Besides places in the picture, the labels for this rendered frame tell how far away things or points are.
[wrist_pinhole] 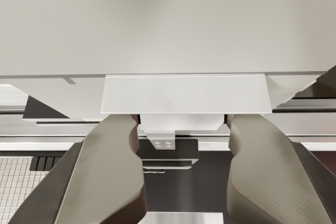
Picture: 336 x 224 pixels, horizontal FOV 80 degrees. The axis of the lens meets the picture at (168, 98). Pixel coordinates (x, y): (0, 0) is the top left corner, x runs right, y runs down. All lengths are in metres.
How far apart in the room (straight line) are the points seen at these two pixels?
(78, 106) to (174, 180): 0.56
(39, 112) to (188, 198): 0.56
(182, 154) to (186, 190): 0.33
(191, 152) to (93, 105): 0.25
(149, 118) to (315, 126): 0.41
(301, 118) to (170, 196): 0.43
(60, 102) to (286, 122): 0.44
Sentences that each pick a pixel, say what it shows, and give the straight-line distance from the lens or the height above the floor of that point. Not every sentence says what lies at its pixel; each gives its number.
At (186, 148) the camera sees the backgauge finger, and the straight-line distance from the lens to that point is 0.38.
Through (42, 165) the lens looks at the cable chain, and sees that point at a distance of 0.68.
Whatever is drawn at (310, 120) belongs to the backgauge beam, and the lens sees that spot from 0.53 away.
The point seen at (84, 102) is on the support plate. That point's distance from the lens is 0.16.
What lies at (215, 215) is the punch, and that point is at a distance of 0.20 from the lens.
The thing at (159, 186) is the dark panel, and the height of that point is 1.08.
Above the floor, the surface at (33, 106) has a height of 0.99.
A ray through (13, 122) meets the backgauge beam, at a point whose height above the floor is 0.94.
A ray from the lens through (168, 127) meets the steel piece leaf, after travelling 0.22.
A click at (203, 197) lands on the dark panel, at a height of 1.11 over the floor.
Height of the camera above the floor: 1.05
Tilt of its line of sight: 21 degrees down
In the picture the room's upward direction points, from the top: 180 degrees counter-clockwise
